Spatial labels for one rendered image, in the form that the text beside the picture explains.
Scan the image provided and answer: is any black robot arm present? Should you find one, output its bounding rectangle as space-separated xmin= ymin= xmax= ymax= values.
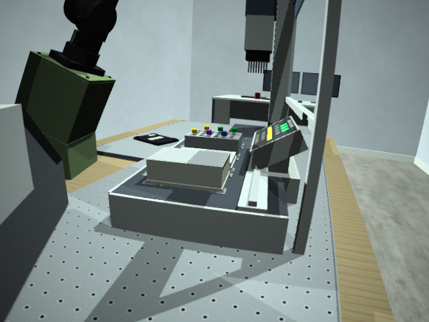
xmin=49 ymin=0 xmax=119 ymax=77

